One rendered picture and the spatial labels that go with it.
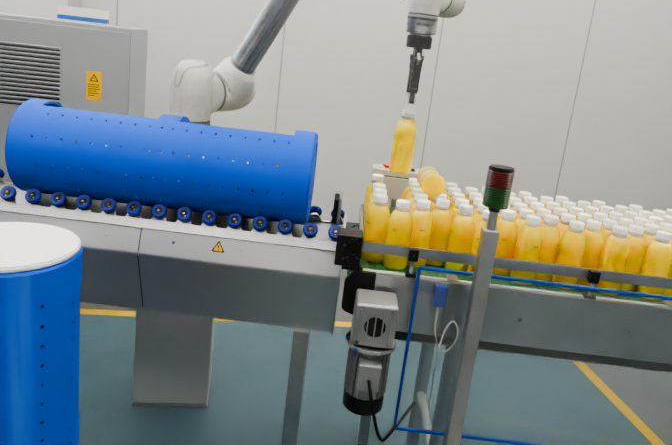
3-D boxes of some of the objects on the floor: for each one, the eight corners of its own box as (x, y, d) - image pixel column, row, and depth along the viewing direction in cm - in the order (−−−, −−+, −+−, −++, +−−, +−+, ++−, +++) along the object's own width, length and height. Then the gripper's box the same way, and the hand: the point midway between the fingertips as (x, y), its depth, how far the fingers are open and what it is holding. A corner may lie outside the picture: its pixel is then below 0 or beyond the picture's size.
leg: (275, 491, 210) (293, 323, 195) (292, 493, 210) (311, 325, 195) (272, 503, 204) (291, 331, 190) (290, 505, 204) (310, 334, 190)
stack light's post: (417, 582, 181) (481, 226, 155) (430, 583, 181) (496, 228, 155) (418, 594, 177) (484, 230, 151) (432, 595, 177) (500, 232, 151)
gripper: (405, 33, 191) (394, 109, 196) (410, 33, 175) (397, 116, 180) (429, 36, 191) (417, 112, 196) (436, 36, 175) (423, 119, 180)
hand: (410, 103), depth 188 cm, fingers closed on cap, 4 cm apart
